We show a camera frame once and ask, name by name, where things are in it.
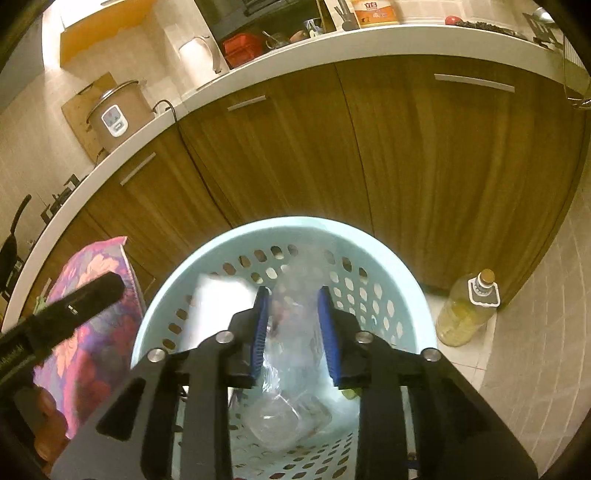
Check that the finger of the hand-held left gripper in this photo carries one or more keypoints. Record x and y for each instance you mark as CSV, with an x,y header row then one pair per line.
x,y
83,302

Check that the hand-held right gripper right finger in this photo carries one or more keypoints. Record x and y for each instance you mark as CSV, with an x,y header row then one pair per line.
x,y
330,337

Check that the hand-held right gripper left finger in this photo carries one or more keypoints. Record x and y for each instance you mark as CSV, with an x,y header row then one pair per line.
x,y
259,332

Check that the clear plastic bag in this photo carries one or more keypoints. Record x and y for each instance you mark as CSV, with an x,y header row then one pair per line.
x,y
295,369

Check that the light blue perforated plastic basket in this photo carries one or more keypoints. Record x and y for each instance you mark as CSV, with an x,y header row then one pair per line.
x,y
161,295

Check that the person's left hand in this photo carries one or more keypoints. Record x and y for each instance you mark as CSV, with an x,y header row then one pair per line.
x,y
48,415

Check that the purple floral cloth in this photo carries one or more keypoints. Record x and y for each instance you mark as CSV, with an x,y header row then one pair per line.
x,y
101,258

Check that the white paper sheet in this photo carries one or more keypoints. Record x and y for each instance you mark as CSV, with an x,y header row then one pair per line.
x,y
217,304

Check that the black wok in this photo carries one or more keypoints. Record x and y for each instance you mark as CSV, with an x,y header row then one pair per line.
x,y
11,249

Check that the black gas stove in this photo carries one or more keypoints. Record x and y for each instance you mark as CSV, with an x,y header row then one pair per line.
x,y
62,196

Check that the yellow cooking oil bottle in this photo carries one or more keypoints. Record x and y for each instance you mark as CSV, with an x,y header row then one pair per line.
x,y
461,318

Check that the wooden kitchen base cabinets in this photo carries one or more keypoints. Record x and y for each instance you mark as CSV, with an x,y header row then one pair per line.
x,y
300,161

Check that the wooden cutting board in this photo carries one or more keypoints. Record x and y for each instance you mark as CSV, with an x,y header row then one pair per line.
x,y
78,115

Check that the brown rice cooker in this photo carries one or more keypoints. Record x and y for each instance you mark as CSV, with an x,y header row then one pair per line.
x,y
120,115

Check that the white electric kettle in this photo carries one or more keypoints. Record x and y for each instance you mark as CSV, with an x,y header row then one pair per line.
x,y
198,60

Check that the red plastic basin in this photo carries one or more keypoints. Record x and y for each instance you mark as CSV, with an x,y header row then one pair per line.
x,y
242,48

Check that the steel kitchen sink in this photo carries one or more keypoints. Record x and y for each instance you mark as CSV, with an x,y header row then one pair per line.
x,y
286,39

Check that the white kitchen countertop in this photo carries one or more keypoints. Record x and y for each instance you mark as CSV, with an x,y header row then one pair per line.
x,y
369,44

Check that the small metal cup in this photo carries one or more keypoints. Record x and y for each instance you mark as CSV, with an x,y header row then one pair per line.
x,y
313,26

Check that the steel faucet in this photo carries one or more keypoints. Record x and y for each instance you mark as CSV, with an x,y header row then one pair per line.
x,y
345,16

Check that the yellow dish soap bottle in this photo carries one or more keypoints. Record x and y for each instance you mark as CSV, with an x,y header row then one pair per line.
x,y
374,11

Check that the red tomato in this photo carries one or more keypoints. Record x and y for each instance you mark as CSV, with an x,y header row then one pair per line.
x,y
452,19

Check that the dark food pile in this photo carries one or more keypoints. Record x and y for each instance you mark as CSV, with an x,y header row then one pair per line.
x,y
489,26

